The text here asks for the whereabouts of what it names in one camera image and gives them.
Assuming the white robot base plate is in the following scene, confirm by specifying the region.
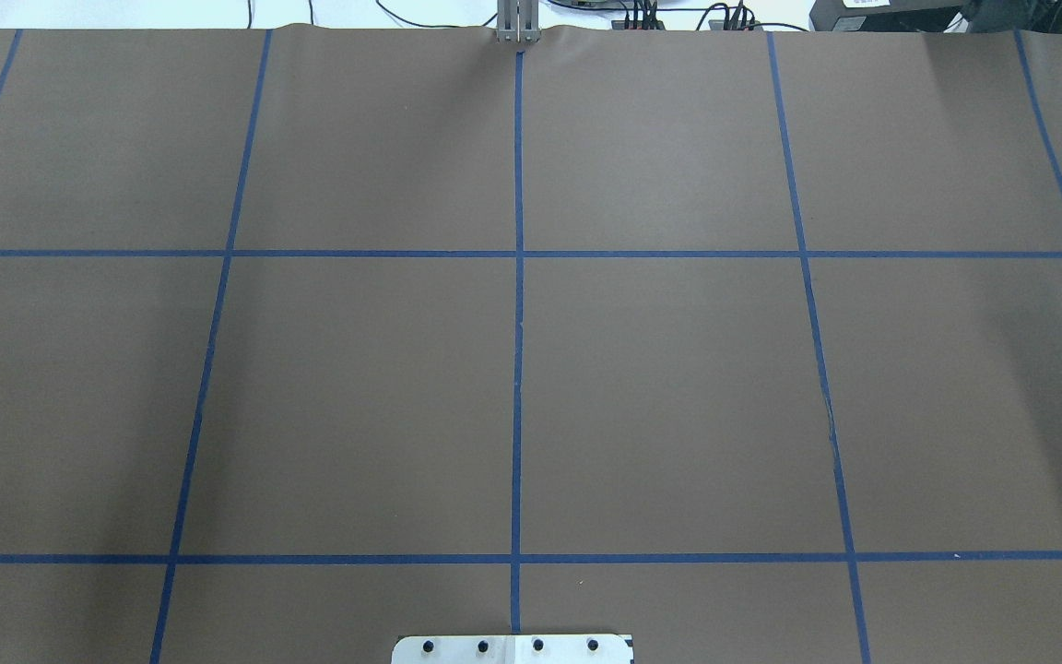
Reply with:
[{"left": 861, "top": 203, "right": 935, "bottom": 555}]
[{"left": 391, "top": 634, "right": 635, "bottom": 663}]

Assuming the aluminium frame post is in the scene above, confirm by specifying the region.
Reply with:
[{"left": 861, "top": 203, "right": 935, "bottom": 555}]
[{"left": 494, "top": 0, "right": 542, "bottom": 42}]

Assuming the black box with label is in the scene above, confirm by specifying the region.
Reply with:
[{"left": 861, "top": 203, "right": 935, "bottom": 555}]
[{"left": 808, "top": 1, "right": 965, "bottom": 33}]

